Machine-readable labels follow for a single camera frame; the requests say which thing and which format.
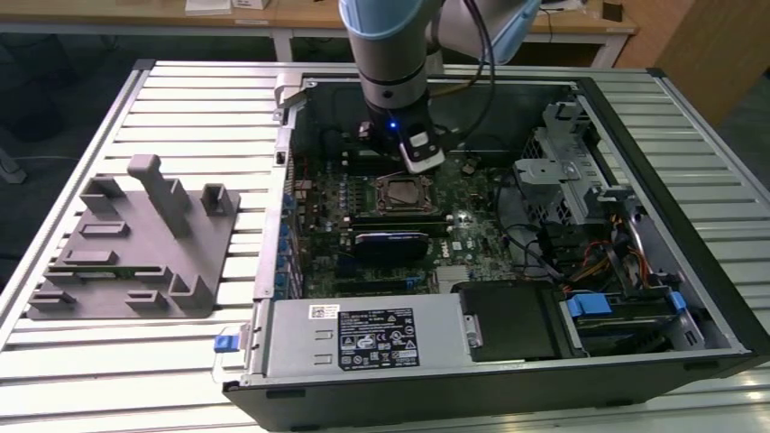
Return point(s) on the black graphics card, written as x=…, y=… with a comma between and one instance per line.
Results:
x=391, y=250

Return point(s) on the blue plastic clip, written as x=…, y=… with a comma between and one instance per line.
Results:
x=678, y=301

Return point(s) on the silver power supply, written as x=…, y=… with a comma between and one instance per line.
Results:
x=295, y=338

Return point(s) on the grey metal leg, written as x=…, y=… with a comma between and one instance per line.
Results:
x=12, y=171

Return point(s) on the silver metal disk bay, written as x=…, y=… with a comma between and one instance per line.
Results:
x=545, y=173

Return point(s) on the CPU socket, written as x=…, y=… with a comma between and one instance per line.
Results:
x=381, y=198

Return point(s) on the silver CPU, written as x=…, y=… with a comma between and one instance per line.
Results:
x=406, y=193

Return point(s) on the blue case latch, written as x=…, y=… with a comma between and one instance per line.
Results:
x=223, y=343

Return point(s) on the small grey wrist camera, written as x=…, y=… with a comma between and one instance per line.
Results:
x=366, y=131

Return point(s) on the white cardboard box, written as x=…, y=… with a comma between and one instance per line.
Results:
x=207, y=5
x=253, y=3

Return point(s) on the small silver heatsink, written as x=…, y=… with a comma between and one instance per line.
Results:
x=453, y=275

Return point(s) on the grey parts rack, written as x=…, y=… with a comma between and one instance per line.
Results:
x=150, y=257

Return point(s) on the black plastic shroud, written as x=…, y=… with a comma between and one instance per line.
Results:
x=512, y=320

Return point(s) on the small brown box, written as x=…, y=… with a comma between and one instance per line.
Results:
x=613, y=11

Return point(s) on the black PC case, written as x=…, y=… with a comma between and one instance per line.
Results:
x=421, y=401

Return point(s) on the hard disk in blue carrier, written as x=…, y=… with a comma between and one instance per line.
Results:
x=590, y=306

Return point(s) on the wooden cabinet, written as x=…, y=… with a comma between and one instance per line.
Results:
x=716, y=45

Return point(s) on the wooden desk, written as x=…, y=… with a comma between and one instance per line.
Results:
x=121, y=17

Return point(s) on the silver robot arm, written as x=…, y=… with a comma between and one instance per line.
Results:
x=391, y=54

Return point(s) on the green motherboard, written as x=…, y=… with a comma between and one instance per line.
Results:
x=481, y=252

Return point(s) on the black expansion slot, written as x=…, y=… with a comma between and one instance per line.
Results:
x=367, y=287

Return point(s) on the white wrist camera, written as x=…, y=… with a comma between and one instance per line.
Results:
x=421, y=158

